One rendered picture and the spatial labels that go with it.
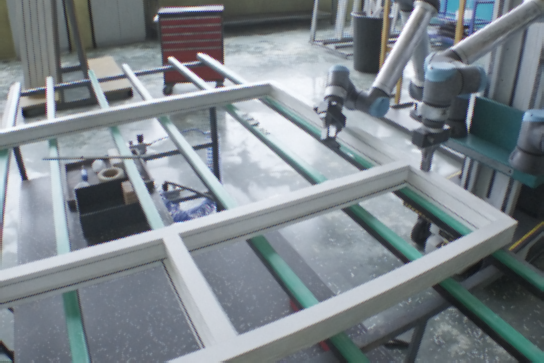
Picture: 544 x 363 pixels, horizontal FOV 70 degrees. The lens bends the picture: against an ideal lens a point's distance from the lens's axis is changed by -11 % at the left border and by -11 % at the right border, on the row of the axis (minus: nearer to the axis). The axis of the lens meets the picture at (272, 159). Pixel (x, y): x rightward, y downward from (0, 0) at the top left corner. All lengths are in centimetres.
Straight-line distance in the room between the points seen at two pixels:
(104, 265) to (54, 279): 13
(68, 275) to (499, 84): 211
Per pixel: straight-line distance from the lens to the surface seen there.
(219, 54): 490
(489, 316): 110
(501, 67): 239
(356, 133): 170
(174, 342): 133
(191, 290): 97
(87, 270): 115
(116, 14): 829
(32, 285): 116
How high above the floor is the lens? 161
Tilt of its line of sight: 27 degrees down
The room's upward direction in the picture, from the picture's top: straight up
